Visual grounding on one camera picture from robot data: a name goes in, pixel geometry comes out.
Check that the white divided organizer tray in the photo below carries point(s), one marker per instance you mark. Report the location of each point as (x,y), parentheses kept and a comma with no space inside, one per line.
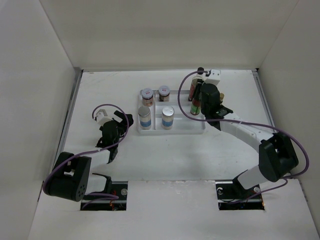
(184,123)

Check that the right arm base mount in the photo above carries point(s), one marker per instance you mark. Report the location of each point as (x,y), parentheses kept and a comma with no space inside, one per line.
(231,200)

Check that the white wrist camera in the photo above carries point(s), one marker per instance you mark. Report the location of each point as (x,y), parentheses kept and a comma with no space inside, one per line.
(213,76)
(101,117)

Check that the red sauce bottle yellow cap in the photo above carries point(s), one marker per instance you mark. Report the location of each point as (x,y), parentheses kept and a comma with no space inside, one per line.
(195,108)

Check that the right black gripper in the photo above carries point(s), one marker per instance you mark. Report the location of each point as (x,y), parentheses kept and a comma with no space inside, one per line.
(199,84)

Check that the small yellow label bottle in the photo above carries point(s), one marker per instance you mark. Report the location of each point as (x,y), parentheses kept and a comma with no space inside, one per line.
(221,97)

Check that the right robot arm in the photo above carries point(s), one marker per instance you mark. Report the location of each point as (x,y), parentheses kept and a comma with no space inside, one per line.
(276,154)

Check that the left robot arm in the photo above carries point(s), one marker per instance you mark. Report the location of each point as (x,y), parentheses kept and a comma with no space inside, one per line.
(70,175)

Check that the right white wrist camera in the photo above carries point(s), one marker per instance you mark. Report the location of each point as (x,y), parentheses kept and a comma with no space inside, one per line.
(213,76)

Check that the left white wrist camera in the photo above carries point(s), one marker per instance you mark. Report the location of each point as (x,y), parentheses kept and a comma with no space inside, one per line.
(101,117)

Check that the orange spice jar white lid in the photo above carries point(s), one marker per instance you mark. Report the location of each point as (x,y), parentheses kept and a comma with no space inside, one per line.
(147,95)

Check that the blue label jar silver lid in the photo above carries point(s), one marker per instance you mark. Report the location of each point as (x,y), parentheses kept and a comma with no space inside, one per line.
(144,115)

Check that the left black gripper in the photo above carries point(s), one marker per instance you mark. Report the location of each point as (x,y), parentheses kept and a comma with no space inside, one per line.
(123,117)

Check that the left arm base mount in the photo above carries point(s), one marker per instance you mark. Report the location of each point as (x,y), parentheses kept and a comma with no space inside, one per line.
(104,194)

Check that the dark soy sauce bottle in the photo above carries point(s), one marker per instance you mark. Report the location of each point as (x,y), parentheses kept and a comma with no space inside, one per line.
(199,77)

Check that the dark spice jar white lid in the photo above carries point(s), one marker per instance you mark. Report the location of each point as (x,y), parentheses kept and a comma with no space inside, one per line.
(164,93)

